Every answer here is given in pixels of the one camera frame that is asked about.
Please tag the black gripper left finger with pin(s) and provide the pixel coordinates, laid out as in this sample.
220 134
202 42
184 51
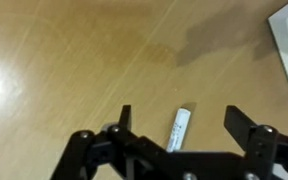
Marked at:
84 153

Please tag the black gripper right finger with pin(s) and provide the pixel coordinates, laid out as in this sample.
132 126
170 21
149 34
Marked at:
260 146

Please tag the white marker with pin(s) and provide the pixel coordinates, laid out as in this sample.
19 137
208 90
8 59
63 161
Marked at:
179 130

